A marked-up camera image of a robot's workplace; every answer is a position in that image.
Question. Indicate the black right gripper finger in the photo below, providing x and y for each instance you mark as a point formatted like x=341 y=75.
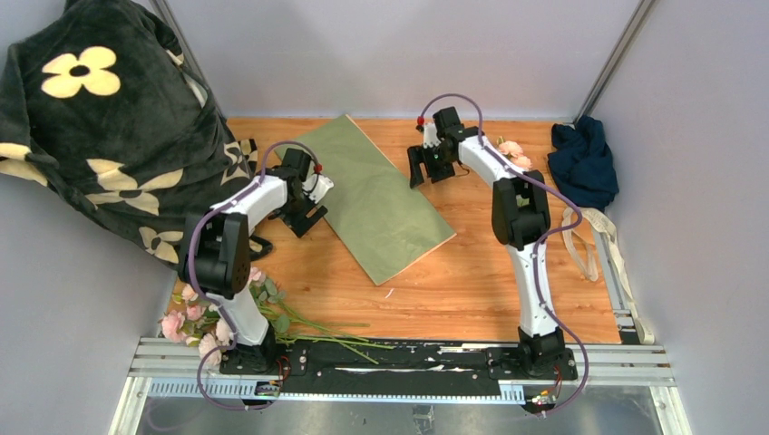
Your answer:
x=440 y=169
x=416 y=160

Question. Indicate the aluminium frame post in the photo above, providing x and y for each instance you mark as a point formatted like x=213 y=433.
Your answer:
x=163 y=10
x=616 y=56

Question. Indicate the small pink flower sprig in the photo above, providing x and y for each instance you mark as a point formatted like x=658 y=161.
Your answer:
x=514 y=152

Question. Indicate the navy blue cloth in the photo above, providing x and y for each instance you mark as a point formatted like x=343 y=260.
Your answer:
x=582 y=164

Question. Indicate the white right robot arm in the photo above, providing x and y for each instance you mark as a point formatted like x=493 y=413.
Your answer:
x=520 y=222

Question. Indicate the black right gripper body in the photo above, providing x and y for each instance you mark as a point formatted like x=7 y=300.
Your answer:
x=436 y=152

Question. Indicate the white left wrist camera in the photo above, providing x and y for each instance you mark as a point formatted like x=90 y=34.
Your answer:
x=317 y=186

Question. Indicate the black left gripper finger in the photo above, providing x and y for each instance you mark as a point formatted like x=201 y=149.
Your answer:
x=303 y=222
x=279 y=216

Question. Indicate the left aluminium frame post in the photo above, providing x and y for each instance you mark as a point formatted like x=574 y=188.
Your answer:
x=163 y=10

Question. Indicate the black and aluminium base rail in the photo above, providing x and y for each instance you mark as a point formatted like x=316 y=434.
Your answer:
x=400 y=371

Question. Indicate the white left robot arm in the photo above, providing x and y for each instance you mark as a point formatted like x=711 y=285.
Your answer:
x=215 y=254

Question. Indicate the dark floral fleece blanket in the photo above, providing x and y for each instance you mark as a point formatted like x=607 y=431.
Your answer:
x=101 y=108

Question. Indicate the right aluminium frame post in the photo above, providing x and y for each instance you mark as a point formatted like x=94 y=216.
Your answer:
x=616 y=56

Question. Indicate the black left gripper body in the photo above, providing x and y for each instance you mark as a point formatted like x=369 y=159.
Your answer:
x=297 y=207

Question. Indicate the pink fake flower bunch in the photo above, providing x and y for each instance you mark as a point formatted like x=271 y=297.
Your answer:
x=196 y=323

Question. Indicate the green and peach wrapping paper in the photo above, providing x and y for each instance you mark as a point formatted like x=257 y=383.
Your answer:
x=373 y=219

